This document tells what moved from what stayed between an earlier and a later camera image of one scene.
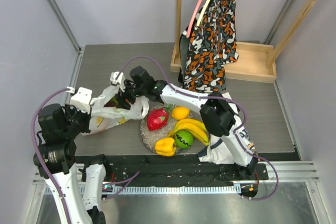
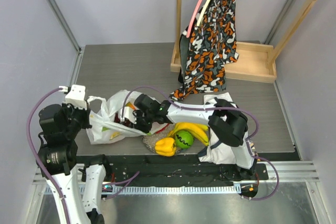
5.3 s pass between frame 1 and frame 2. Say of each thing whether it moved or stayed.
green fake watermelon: stayed
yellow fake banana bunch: stayed
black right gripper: moved
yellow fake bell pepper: stayed
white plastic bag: moved
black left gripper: stayed
